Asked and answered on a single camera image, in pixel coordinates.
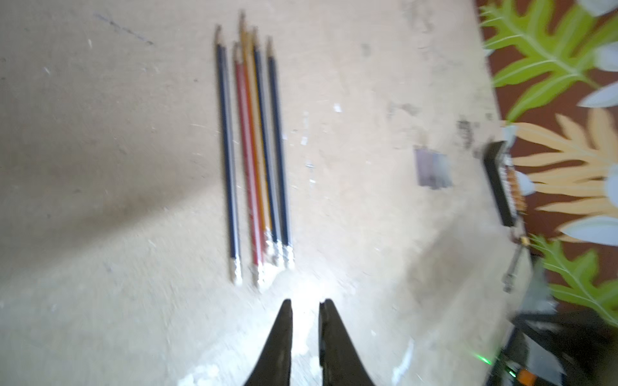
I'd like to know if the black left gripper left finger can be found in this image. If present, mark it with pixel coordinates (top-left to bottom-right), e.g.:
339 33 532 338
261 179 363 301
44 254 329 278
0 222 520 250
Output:
245 299 293 386

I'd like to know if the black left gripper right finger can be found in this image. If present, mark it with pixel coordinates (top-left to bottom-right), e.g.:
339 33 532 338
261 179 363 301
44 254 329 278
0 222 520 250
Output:
319 299 374 386

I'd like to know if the yellow pencil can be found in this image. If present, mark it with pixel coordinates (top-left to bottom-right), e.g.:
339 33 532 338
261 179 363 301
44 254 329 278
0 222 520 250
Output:
239 11 272 268

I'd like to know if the red pencil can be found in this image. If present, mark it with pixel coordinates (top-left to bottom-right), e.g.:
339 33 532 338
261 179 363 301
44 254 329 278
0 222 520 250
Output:
233 42 264 291

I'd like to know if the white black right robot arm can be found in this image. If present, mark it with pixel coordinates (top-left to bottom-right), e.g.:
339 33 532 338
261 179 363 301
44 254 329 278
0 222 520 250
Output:
484 310 617 385

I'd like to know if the silver wrench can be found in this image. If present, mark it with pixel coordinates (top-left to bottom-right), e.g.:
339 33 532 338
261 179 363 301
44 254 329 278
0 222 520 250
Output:
502 236 529 294

